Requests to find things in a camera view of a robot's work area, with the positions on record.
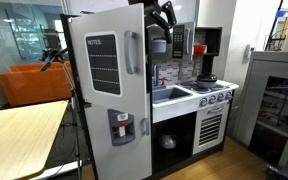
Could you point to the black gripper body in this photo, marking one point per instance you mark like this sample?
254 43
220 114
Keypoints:
149 6

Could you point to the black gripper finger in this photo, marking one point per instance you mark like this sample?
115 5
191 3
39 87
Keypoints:
163 24
167 8

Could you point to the white freezer door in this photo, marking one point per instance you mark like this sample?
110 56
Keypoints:
109 49

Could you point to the red toy bowl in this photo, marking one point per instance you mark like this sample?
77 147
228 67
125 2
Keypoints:
200 49

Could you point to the grey toy faucet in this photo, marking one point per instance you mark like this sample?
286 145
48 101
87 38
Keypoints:
155 75

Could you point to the wooden toy fork spatula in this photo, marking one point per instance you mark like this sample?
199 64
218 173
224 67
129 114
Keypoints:
194 71

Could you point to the grey toy sink basin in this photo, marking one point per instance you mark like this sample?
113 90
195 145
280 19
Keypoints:
168 94

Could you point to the black lidded toy pot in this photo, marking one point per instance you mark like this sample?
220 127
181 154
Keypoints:
206 81

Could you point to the white lower fridge door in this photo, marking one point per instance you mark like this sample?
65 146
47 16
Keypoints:
119 129

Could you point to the white oven door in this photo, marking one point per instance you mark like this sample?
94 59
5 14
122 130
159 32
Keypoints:
210 126

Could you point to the orange sofa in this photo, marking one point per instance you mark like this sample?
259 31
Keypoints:
26 84

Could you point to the grey glass door cabinet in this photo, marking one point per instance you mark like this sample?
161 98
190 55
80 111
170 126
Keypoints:
263 116

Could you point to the wooden top desk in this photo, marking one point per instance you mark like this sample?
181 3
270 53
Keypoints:
27 135

